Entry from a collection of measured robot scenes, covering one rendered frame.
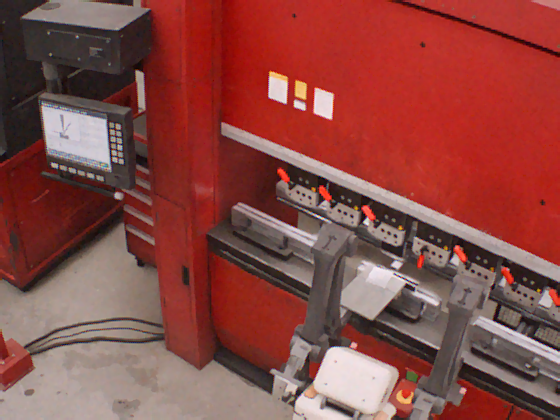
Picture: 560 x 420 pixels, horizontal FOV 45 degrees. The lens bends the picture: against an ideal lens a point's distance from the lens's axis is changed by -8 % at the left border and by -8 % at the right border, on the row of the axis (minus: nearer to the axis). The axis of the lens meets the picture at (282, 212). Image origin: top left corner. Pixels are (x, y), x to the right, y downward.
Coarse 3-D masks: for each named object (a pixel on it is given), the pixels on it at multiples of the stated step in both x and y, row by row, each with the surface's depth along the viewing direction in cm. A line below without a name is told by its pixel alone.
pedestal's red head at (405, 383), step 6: (420, 378) 273; (402, 384) 275; (408, 384) 275; (414, 384) 275; (396, 390) 273; (414, 390) 273; (390, 402) 268; (396, 402) 268; (396, 408) 266; (402, 408) 265; (408, 408) 265; (396, 414) 267; (402, 414) 266; (408, 414) 264; (432, 414) 270
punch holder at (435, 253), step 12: (420, 228) 270; (432, 228) 267; (420, 240) 273; (432, 240) 269; (444, 240) 266; (456, 240) 270; (420, 252) 276; (432, 252) 273; (444, 252) 268; (444, 264) 271
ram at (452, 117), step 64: (256, 0) 266; (320, 0) 248; (384, 0) 233; (256, 64) 281; (320, 64) 263; (384, 64) 246; (448, 64) 230; (512, 64) 215; (256, 128) 298; (320, 128) 278; (384, 128) 259; (448, 128) 242; (512, 128) 226; (448, 192) 255; (512, 192) 238; (512, 256) 250
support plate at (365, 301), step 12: (360, 276) 294; (348, 288) 288; (360, 288) 288; (384, 288) 288; (396, 288) 288; (348, 300) 282; (360, 300) 282; (372, 300) 282; (384, 300) 282; (360, 312) 277; (372, 312) 277
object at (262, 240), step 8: (240, 232) 329; (248, 232) 330; (256, 232) 330; (248, 240) 328; (256, 240) 325; (264, 240) 325; (272, 240) 326; (264, 248) 324; (272, 248) 321; (288, 248) 321; (280, 256) 320; (288, 256) 319
